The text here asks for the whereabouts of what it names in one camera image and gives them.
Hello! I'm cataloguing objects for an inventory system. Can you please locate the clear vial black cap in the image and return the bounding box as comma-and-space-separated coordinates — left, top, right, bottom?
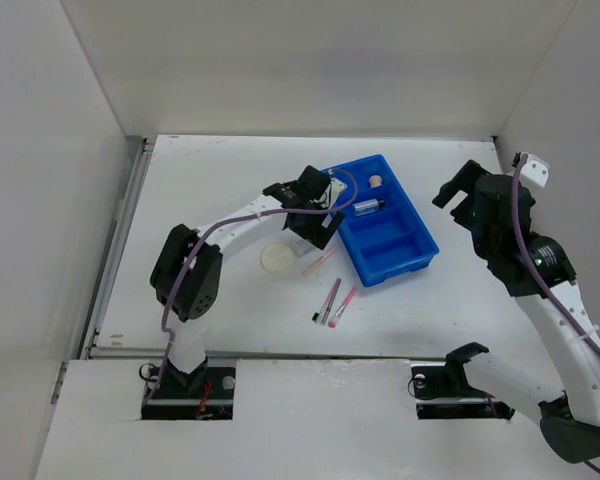
353, 199, 386, 217

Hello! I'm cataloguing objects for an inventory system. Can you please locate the clear plastic bottle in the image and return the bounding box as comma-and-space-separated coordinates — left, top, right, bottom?
291, 239, 313, 258

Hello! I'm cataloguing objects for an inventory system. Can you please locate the beige makeup sponge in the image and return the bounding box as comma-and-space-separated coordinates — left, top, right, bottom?
369, 175, 383, 188

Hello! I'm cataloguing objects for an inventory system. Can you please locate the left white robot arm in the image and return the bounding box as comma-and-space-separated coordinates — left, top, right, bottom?
150, 166, 358, 397

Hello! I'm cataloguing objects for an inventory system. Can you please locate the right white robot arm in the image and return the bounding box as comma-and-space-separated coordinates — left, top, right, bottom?
432, 152, 600, 465

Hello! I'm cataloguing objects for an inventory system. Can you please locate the pink lip pencil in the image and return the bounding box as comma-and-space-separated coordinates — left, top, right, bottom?
302, 246, 338, 277

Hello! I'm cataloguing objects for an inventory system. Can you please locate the cream round powder puff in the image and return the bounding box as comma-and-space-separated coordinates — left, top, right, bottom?
260, 243, 296, 274

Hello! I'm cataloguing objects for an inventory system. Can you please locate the blue compartment tray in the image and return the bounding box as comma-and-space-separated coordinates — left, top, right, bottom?
324, 154, 439, 287

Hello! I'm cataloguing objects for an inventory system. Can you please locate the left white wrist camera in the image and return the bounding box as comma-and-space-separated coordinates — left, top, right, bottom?
328, 177, 348, 204

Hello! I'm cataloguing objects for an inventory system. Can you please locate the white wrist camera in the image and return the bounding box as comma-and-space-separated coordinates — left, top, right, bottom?
512, 152, 550, 189
328, 177, 348, 204

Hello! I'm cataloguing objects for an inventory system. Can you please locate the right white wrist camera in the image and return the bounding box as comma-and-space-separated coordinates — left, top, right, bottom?
512, 152, 550, 189

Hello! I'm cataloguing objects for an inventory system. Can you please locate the grey handle makeup brush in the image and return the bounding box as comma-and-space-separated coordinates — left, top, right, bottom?
312, 278, 341, 324

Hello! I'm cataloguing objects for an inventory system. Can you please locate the pink handle makeup brush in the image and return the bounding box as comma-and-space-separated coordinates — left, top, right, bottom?
327, 287, 357, 328

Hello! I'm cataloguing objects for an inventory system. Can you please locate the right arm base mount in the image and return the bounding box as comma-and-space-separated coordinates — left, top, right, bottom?
407, 362, 515, 421

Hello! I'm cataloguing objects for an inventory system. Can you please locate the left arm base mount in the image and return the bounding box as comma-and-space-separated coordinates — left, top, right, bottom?
139, 358, 237, 421

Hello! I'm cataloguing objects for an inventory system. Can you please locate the left metal rail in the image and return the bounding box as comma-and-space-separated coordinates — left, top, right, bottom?
72, 136, 157, 359

